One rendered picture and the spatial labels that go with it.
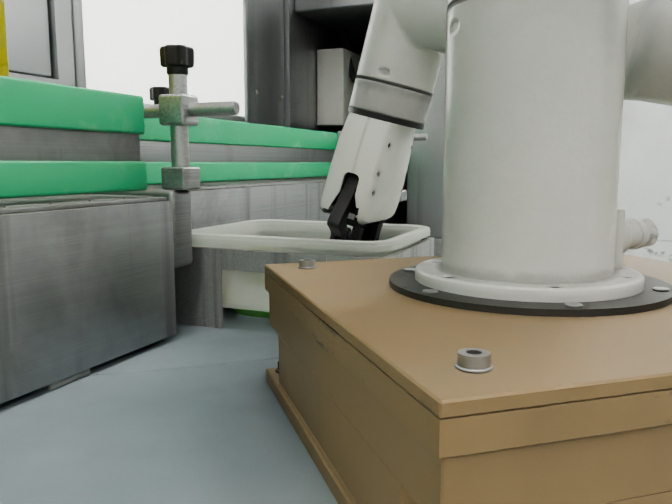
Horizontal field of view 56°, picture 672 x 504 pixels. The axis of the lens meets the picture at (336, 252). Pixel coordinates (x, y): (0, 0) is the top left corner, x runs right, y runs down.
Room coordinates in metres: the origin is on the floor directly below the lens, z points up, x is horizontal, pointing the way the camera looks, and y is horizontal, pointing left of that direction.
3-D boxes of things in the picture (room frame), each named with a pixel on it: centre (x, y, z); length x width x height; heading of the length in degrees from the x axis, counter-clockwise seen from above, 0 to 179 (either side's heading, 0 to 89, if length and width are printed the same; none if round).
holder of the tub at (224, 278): (0.66, 0.05, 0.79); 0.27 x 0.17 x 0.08; 67
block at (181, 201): (0.59, 0.18, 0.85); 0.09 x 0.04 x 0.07; 67
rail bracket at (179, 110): (0.59, 0.16, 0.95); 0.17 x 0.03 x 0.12; 67
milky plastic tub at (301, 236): (0.65, 0.03, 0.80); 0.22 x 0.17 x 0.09; 67
